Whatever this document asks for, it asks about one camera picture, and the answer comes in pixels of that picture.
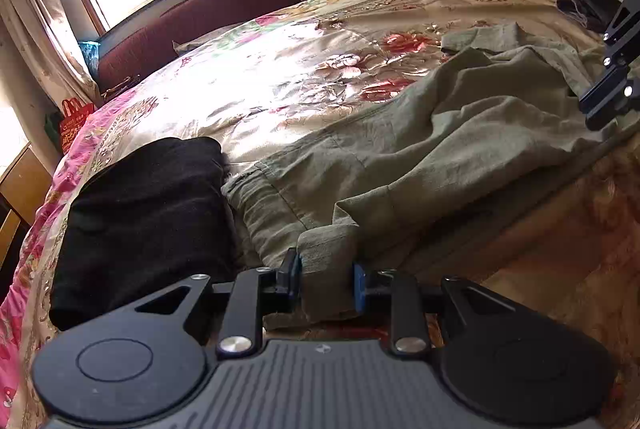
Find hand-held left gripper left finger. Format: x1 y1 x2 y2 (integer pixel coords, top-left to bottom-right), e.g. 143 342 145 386
134 248 302 359

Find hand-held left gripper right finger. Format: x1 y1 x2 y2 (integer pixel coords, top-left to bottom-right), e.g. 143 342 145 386
352 261 517 356

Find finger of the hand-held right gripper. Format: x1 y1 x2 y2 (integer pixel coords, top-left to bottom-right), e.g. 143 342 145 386
579 0 640 131

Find olive green pants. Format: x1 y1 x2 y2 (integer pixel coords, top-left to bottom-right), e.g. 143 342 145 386
220 23 632 326

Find black folded cloth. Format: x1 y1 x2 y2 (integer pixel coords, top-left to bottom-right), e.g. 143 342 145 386
49 136 240 332

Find floral satin blanket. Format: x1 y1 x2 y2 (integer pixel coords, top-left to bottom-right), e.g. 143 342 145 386
0 0 640 429

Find red bag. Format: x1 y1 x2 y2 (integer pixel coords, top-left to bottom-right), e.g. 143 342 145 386
60 98 97 155

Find green bag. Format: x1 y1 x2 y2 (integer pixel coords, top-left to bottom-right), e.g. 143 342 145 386
45 111 64 151

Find maroon sofa backrest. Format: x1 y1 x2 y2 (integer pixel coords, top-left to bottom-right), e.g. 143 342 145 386
95 0 302 94

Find wooden cabinet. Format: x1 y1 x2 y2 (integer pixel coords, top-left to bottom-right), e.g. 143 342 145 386
0 143 54 302

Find teal bag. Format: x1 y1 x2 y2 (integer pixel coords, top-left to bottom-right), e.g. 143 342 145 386
77 39 102 79

